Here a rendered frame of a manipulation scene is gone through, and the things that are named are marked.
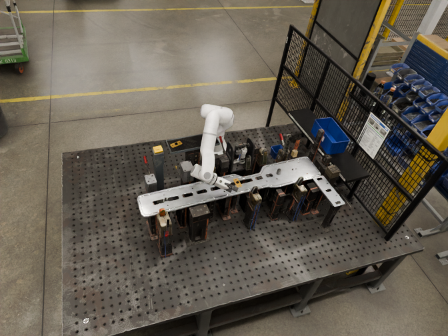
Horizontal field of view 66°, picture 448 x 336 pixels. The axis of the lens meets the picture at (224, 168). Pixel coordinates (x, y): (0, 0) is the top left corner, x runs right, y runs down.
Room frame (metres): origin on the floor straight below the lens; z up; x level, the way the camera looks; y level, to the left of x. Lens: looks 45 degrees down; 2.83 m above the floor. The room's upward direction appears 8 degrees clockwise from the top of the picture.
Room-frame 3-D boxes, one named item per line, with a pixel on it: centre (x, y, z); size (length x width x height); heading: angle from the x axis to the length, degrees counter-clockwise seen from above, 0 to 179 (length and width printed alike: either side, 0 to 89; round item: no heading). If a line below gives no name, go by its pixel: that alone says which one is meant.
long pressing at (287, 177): (1.67, -0.10, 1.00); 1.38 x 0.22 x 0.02; 118
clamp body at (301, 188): (1.70, -0.57, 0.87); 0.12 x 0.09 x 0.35; 28
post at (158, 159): (1.75, 0.48, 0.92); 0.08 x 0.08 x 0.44; 28
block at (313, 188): (1.77, -0.68, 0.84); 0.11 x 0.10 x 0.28; 28
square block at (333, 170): (1.92, -0.83, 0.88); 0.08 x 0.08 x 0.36; 28
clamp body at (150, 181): (1.56, 0.49, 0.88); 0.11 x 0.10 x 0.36; 28
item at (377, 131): (2.08, -1.06, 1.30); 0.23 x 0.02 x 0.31; 28
